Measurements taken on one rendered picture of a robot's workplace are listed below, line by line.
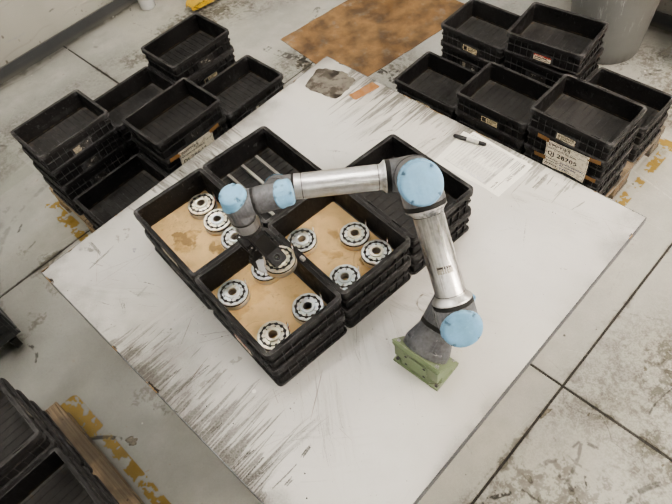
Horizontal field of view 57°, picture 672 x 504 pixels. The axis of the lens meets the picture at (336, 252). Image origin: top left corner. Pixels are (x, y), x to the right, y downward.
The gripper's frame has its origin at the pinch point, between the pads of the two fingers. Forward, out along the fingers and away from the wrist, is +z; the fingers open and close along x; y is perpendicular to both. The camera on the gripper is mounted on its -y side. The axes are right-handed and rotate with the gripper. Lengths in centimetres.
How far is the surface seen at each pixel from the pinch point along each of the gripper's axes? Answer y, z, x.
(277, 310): -3.2, 16.6, 6.0
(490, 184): -9, 39, -89
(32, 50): 332, 89, -8
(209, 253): 32.3, 16.0, 9.1
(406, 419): -54, 31, -1
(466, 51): 80, 78, -173
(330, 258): 0.1, 19.0, -19.6
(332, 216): 13.6, 20.0, -32.0
